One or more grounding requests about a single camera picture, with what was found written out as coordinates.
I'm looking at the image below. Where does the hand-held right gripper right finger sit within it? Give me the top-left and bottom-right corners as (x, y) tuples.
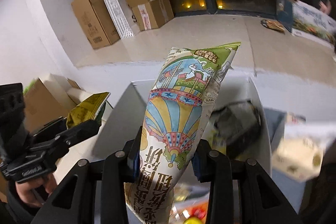
(192, 139), (302, 224)

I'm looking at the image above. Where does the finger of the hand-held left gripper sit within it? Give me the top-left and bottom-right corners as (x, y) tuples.
(29, 117), (68, 140)
(49, 120), (99, 161)

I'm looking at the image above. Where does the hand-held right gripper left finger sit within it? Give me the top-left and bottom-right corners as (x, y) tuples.
(31, 130), (143, 224)

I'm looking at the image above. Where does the olive yellow snack packet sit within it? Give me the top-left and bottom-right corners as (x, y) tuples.
(66, 92), (111, 130)

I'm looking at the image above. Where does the white cardboard box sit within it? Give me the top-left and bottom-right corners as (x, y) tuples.
(100, 76), (272, 177)

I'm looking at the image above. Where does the balloon print snack packet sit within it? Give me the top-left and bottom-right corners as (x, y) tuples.
(124, 42), (242, 224)

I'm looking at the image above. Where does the person's left hand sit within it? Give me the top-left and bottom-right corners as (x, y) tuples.
(16, 177), (57, 206)

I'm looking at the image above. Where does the brown box beside sofa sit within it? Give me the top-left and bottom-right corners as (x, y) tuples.
(23, 77), (80, 133)

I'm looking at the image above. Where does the white leather ottoman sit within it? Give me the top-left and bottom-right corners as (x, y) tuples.
(66, 88), (91, 105)

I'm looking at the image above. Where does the green paper stack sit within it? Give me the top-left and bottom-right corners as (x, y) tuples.
(23, 78), (40, 95)

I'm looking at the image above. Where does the dark snack packet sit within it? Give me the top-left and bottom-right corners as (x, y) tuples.
(211, 99), (263, 159)

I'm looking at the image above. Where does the yellow tissue pack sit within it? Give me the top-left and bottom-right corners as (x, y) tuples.
(272, 112), (327, 181)

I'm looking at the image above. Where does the tall brown cardboard box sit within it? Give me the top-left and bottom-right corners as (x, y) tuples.
(71, 0), (120, 50)

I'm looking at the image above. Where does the open brown cardboard box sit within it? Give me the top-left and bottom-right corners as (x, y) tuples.
(128, 0), (175, 31)

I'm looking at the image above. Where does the brown packet on sill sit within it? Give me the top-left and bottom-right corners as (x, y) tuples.
(261, 19), (286, 34)

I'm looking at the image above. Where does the landscape print box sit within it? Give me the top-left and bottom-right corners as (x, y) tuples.
(276, 0), (336, 44)

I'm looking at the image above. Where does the pink fan blade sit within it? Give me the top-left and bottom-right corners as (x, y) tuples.
(319, 0), (332, 14)

